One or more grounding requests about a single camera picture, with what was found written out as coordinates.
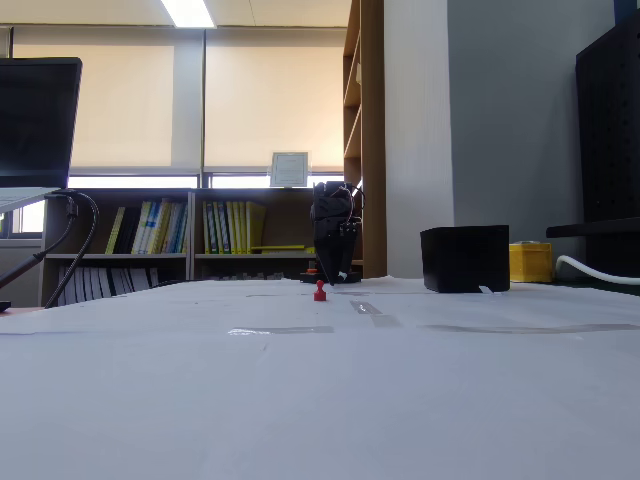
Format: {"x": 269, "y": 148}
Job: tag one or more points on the low wooden bookcase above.
{"x": 280, "y": 220}
{"x": 120, "y": 260}

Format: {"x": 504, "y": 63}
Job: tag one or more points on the black laptop screen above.
{"x": 35, "y": 120}

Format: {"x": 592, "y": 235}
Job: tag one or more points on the blue and white book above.
{"x": 157, "y": 227}

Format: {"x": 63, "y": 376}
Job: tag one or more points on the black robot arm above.
{"x": 330, "y": 200}

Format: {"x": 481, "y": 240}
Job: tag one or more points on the dark binder white label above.
{"x": 95, "y": 282}
{"x": 67, "y": 285}
{"x": 122, "y": 281}

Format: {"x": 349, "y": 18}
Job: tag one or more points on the slanted yellow book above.
{"x": 115, "y": 230}

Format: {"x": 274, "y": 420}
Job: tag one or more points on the large yellow book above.
{"x": 256, "y": 225}

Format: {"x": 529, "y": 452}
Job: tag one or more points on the yellow box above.
{"x": 530, "y": 262}

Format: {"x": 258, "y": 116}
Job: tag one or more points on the white and yellow book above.
{"x": 142, "y": 227}

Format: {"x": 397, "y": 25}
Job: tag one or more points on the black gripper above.
{"x": 332, "y": 239}

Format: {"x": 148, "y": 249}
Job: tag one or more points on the large white paper sheet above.
{"x": 320, "y": 410}

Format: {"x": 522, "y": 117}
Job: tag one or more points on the flat lying yellow book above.
{"x": 280, "y": 248}

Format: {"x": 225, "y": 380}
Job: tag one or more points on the framed white certificate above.
{"x": 290, "y": 170}

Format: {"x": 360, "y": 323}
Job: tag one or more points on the silver laptop base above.
{"x": 20, "y": 197}

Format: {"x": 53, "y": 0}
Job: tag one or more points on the small red pawn piece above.
{"x": 320, "y": 295}

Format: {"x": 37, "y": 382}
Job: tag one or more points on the ceiling light panel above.
{"x": 187, "y": 12}

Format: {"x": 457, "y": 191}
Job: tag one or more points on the clear tape strip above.
{"x": 285, "y": 330}
{"x": 375, "y": 314}

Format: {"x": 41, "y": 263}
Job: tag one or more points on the beige roller blind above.
{"x": 120, "y": 105}
{"x": 275, "y": 100}

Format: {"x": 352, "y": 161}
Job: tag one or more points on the tall wooden bookshelf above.
{"x": 372, "y": 125}

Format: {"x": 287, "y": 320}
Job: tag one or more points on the black open box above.
{"x": 465, "y": 257}

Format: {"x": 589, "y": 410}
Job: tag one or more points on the black pegboard panel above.
{"x": 610, "y": 140}

